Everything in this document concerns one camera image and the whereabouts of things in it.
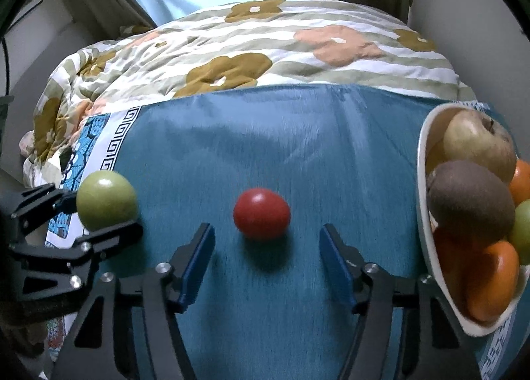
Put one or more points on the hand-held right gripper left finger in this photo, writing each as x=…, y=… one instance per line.
x=198, y=266

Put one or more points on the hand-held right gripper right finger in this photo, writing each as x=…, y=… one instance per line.
x=337, y=268

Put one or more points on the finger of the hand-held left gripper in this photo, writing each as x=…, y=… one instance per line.
x=37, y=200
x=103, y=239

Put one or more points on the green apple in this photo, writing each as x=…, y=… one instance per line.
x=107, y=200
x=524, y=226

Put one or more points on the small red tomato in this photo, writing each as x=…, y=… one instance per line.
x=261, y=213

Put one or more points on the white bowl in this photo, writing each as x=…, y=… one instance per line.
x=424, y=206

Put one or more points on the small tangerine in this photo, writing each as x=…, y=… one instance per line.
x=449, y=264

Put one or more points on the brown kiwi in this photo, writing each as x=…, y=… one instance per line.
x=470, y=202

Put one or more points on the large orange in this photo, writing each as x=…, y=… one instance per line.
x=492, y=280

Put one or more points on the pink cloth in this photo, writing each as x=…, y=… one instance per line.
x=27, y=144

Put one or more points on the blue patterned tablecloth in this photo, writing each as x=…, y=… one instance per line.
x=265, y=148

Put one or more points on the yellow apple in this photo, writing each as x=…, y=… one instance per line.
x=480, y=144

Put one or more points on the small orange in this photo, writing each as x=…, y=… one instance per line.
x=522, y=181

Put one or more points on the floral duvet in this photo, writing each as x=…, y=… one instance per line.
x=269, y=44

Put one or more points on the framed wall picture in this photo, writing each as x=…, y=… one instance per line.
x=31, y=5

